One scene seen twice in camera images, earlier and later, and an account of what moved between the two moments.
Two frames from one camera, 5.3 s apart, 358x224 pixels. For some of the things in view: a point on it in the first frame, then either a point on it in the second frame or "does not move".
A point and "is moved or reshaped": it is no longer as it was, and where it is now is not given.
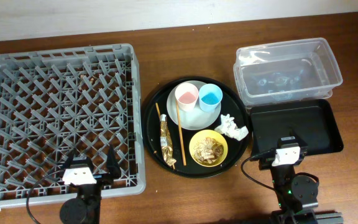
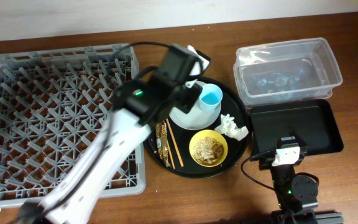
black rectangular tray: [315, 122] does not move
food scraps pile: [207, 150] does not move
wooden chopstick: [160, 115] is moved or reshaped
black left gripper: [103, 177] → [188, 101]
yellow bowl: [208, 148] does not move
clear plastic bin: [304, 70] does not move
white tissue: [228, 126] does not move
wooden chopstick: [184, 157] → [174, 143]
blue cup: [210, 95] does not move
